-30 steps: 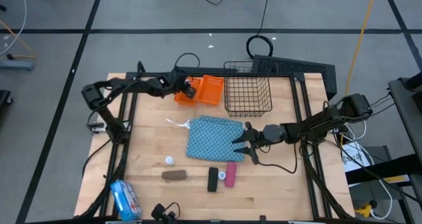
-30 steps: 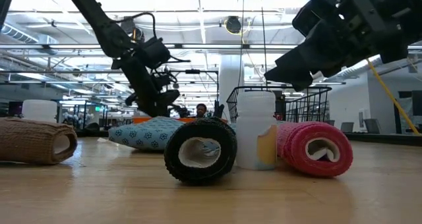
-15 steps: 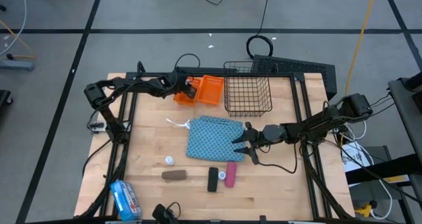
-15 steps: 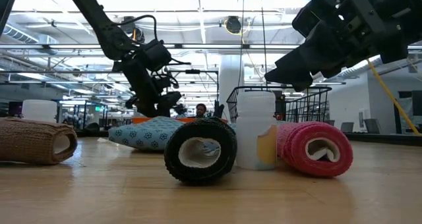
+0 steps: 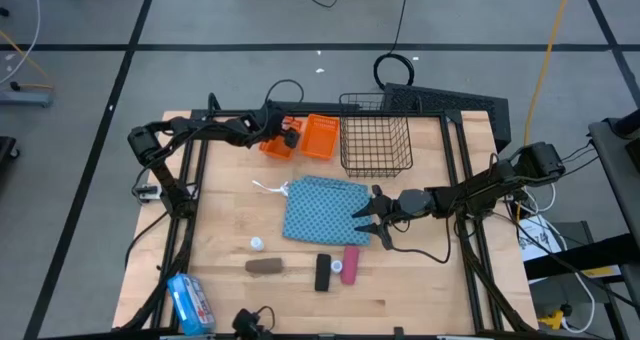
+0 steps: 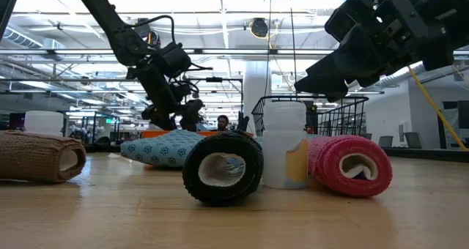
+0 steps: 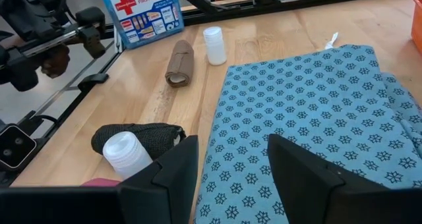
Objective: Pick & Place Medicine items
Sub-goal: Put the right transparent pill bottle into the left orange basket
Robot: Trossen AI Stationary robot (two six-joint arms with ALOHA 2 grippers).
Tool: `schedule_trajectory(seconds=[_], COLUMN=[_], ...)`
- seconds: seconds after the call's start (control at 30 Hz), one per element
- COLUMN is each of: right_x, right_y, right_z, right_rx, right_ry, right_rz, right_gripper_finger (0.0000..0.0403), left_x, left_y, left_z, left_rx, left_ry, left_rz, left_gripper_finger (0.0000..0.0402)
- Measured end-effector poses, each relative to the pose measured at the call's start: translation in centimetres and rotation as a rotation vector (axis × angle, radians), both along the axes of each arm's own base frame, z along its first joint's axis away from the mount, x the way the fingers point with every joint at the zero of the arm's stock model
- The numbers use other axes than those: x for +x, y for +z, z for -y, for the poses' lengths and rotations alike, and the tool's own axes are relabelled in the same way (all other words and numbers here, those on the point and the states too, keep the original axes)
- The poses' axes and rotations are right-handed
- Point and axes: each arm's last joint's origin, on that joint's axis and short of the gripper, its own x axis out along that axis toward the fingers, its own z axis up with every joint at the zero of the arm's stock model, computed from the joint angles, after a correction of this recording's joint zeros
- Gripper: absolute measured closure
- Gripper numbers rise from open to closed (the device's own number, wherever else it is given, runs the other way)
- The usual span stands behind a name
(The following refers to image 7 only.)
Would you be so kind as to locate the silver-framed black camera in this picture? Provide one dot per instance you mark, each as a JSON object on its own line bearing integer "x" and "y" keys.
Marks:
{"x": 14, "y": 147}

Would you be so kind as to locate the brown bandage roll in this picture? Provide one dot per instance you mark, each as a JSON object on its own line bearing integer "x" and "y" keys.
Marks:
{"x": 181, "y": 62}

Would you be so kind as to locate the blue patterned cloth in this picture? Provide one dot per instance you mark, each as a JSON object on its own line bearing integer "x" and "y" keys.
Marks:
{"x": 313, "y": 102}

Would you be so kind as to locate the blue first aid kit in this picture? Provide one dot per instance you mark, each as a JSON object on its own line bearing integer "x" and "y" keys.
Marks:
{"x": 141, "y": 16}

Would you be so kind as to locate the black bandage roll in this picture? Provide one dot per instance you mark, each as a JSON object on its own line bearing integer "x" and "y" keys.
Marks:
{"x": 145, "y": 136}

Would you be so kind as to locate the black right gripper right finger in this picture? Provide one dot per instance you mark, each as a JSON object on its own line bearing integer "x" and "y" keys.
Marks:
{"x": 313, "y": 191}

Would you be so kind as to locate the person's hand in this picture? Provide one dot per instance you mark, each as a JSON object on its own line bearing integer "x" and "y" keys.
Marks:
{"x": 55, "y": 62}

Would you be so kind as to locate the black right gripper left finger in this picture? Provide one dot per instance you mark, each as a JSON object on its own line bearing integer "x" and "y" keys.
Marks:
{"x": 165, "y": 191}

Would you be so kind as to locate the pink bandage roll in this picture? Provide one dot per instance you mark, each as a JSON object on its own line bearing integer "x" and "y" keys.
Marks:
{"x": 100, "y": 182}

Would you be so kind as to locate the orange plastic basket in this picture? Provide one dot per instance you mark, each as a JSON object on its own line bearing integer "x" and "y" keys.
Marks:
{"x": 417, "y": 19}

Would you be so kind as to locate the black clamp bracket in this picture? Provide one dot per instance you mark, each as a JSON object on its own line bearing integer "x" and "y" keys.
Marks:
{"x": 92, "y": 80}

